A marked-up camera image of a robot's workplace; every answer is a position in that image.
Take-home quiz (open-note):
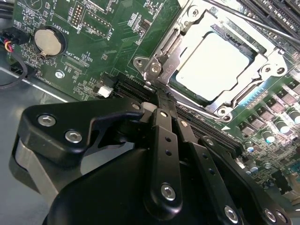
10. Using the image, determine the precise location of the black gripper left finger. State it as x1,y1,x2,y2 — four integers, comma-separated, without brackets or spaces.
9,87,183,221

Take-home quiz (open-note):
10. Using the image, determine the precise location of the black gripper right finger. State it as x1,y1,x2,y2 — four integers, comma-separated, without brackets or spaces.
166,91,295,225

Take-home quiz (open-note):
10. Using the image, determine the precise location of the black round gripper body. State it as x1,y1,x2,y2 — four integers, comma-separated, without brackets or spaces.
46,146,220,225

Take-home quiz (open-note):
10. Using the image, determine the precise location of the silver square CPU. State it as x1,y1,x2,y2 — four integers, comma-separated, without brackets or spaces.
174,30,251,102

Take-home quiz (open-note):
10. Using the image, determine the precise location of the metal socket cover frame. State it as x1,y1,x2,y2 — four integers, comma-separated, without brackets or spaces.
156,2,288,113

